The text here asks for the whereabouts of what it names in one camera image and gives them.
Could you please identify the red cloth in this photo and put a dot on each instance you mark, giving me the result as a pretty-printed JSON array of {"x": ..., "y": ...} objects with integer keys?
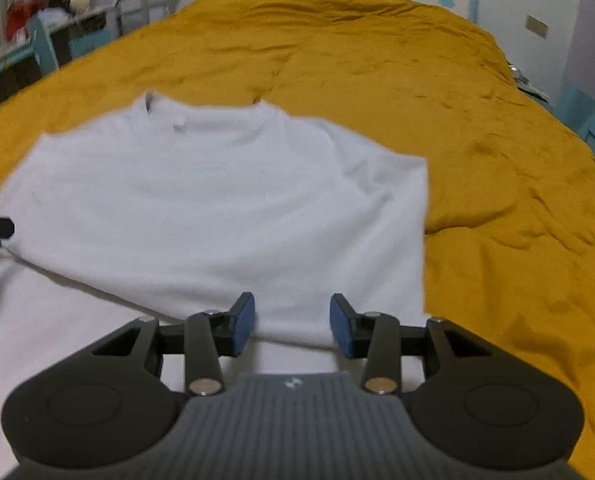
[{"x": 22, "y": 17}]

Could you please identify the wall switch plate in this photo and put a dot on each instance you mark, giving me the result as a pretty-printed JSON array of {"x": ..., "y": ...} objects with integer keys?
[{"x": 537, "y": 26}]

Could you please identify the blue nightstand with drawers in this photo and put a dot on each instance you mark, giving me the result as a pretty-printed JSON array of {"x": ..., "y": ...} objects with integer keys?
[{"x": 590, "y": 120}]

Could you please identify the blue chair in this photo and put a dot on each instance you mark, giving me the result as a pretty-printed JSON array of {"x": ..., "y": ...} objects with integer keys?
[{"x": 45, "y": 42}]

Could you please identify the white t-shirt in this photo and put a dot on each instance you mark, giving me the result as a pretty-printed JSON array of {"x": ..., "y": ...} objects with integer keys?
[{"x": 202, "y": 185}]

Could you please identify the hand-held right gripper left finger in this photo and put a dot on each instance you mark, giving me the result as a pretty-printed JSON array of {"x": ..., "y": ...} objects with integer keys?
[{"x": 243, "y": 322}]

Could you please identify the grey metal stool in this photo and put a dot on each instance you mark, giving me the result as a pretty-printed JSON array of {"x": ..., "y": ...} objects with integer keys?
[{"x": 145, "y": 7}]

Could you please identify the silver metal object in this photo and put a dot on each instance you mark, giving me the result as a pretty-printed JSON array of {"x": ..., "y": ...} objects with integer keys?
[{"x": 515, "y": 69}]

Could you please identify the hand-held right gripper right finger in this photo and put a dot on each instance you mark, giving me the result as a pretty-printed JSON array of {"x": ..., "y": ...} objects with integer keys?
[{"x": 340, "y": 325}]

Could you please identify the mustard yellow blanket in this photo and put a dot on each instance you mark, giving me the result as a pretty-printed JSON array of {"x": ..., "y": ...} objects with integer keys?
[{"x": 377, "y": 85}]

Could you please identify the beige plush toy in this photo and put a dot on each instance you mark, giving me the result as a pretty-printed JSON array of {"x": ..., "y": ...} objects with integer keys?
[{"x": 81, "y": 1}]

